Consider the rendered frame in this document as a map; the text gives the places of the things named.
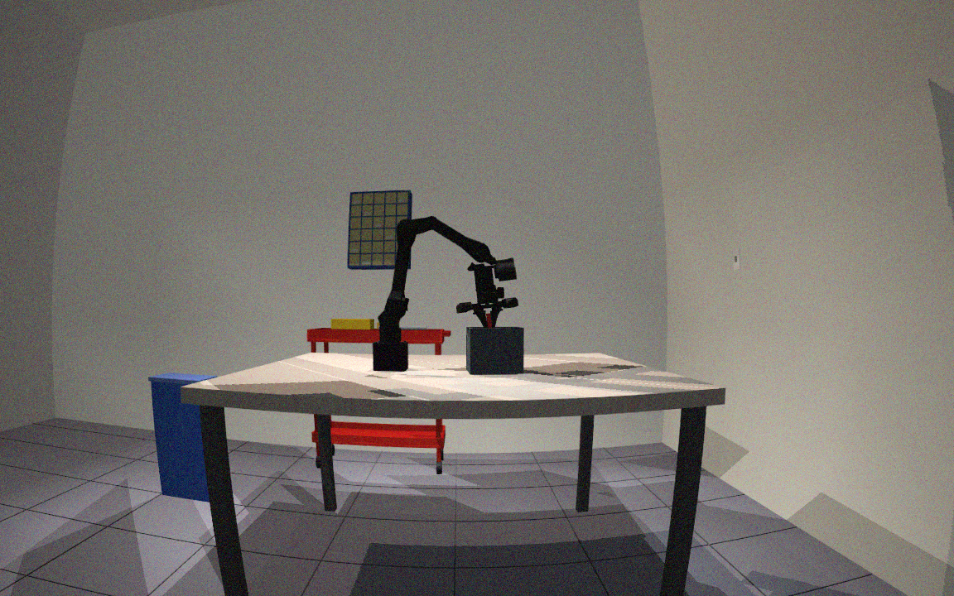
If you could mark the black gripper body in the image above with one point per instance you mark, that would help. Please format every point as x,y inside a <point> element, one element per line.
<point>467,306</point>

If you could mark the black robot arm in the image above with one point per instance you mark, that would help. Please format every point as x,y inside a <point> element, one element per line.
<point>407,230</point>

